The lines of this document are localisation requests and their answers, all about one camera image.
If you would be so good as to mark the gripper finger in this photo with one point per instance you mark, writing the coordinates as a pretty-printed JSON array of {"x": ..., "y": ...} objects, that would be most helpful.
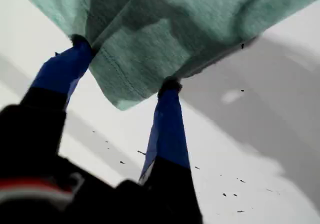
[
  {"x": 170, "y": 139},
  {"x": 62, "y": 76}
]

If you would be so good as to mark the pale green T-shirt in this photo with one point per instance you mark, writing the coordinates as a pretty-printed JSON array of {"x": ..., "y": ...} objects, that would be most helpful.
[{"x": 175, "y": 34}]

